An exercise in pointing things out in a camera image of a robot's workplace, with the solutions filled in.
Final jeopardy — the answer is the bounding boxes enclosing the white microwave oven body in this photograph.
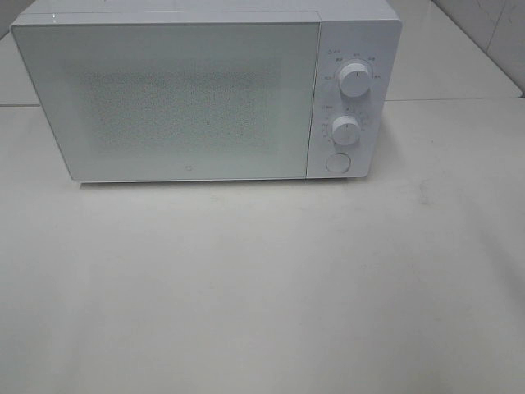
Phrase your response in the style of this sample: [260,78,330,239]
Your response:
[11,1,402,181]

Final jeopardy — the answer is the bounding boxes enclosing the white microwave door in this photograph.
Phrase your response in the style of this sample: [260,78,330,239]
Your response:
[13,23,319,182]

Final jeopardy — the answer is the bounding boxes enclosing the white control knob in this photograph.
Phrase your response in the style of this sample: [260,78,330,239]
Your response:
[331,116,361,146]
[336,59,372,99]

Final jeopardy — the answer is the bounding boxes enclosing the upper white control knob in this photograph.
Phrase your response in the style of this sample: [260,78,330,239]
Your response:
[336,59,372,99]

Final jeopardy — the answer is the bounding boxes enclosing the round white door button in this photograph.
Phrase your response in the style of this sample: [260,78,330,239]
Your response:
[326,153,351,174]

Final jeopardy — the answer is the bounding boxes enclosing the lower white control knob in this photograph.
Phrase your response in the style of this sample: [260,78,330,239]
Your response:
[331,116,361,146]

